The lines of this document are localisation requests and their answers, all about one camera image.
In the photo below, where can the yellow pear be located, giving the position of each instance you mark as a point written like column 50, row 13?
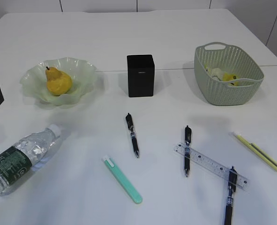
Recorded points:
column 58, row 82

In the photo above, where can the yellow white waste paper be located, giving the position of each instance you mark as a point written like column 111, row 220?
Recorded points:
column 220, row 75

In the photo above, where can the clear plastic water bottle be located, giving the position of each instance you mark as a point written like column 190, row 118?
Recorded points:
column 19, row 158

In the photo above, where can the green glass wavy plate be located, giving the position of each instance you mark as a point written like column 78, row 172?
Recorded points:
column 82, row 73

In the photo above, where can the black pen near holder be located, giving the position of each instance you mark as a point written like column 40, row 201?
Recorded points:
column 131, row 129

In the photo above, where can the black square pen holder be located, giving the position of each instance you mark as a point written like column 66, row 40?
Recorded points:
column 140, row 75

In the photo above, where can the teal utility knife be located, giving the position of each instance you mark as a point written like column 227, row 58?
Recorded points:
column 122, row 180

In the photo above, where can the black pen under ruler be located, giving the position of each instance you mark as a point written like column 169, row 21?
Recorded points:
column 187, row 139

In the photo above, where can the clear plastic ruler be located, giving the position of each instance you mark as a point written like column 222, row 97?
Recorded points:
column 211, row 165

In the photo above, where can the green plastic woven basket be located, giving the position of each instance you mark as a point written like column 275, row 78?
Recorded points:
column 231, row 59

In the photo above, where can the black pen over ruler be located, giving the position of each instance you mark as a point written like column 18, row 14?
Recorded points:
column 232, row 181

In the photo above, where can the yellow utility knife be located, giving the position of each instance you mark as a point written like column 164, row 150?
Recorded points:
column 257, row 151

